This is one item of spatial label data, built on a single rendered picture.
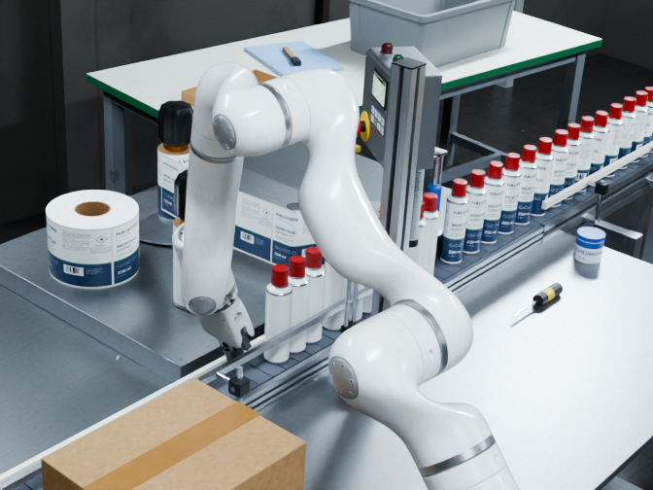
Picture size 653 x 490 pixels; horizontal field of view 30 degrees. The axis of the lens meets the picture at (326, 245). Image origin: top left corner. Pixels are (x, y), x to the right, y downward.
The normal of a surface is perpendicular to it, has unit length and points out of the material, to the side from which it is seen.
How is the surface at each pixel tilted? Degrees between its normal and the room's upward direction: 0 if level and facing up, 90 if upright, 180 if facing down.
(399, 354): 51
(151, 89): 0
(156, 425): 0
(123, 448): 0
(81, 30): 90
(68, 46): 90
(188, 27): 90
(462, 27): 95
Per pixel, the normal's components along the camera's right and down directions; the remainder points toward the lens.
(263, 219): -0.59, 0.33
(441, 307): 0.21, -0.47
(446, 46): 0.71, 0.43
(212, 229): 0.15, -0.10
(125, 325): 0.06, -0.89
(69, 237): -0.32, 0.41
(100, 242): 0.36, 0.44
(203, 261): 0.03, 0.18
